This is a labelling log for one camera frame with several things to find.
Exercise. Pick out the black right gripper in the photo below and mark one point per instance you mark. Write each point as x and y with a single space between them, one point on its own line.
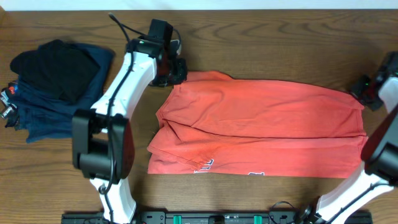
363 80

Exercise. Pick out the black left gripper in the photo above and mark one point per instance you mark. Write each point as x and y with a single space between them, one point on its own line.
180 78

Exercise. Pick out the red t-shirt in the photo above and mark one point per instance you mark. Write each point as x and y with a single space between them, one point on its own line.
212 123

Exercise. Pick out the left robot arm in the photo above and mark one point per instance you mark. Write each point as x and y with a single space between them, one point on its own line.
102 141

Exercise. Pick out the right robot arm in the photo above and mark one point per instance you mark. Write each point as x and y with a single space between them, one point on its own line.
377 172

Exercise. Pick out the black folded garment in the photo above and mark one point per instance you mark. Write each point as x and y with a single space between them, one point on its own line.
61 69

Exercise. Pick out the navy blue folded garment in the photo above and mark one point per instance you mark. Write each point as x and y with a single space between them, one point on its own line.
46 117

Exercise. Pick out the dark garment with printed graphics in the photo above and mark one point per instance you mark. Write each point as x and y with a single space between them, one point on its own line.
10 111

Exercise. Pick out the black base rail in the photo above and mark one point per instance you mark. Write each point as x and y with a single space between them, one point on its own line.
205 218

